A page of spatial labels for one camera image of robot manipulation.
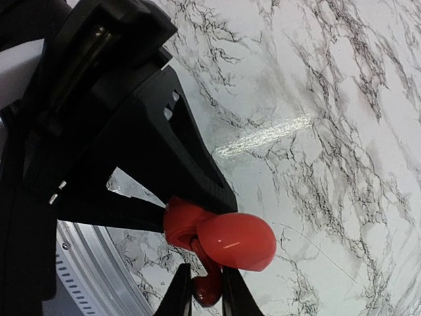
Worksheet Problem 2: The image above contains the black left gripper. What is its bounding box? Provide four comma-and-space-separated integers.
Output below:
1, 1, 176, 302

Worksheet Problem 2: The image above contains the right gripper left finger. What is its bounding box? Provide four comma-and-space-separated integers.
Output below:
154, 263, 192, 316

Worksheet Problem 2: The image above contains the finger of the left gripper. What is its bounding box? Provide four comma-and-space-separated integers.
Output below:
55, 178, 165, 232
110, 66, 237, 214

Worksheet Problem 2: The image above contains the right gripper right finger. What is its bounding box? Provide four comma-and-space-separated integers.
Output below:
222, 267, 263, 316

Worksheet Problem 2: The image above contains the red ear hook front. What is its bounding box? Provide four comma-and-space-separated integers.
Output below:
191, 238, 222, 307

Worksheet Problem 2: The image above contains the red bottle cap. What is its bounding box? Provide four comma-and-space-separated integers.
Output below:
163, 197, 276, 271

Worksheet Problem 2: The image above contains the front aluminium rail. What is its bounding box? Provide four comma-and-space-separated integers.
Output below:
55, 221, 153, 315

